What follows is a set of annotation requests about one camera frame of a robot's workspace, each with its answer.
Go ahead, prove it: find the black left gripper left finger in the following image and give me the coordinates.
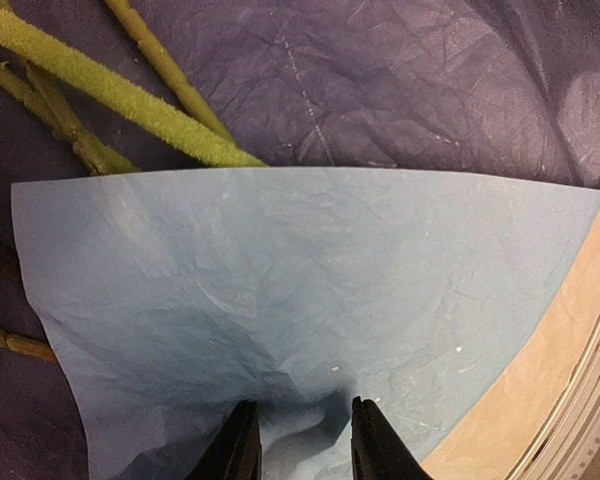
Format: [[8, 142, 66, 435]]
[[189, 401, 262, 480]]

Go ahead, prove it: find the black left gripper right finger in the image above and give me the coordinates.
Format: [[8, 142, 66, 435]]
[[351, 397, 432, 480]]

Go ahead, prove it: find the blue wrapping paper sheet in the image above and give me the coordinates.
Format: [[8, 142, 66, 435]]
[[0, 0, 600, 480]]

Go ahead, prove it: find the yellow fake flower stem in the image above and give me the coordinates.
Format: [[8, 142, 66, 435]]
[[0, 7, 265, 168]]

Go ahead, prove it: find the blue fake flower bunch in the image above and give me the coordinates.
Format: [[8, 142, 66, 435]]
[[0, 240, 58, 363]]

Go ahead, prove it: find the pale pink fake flower stem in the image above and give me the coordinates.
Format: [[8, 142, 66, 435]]
[[105, 0, 235, 143]]

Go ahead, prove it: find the aluminium front frame rail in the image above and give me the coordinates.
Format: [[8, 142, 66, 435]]
[[507, 315, 600, 479]]

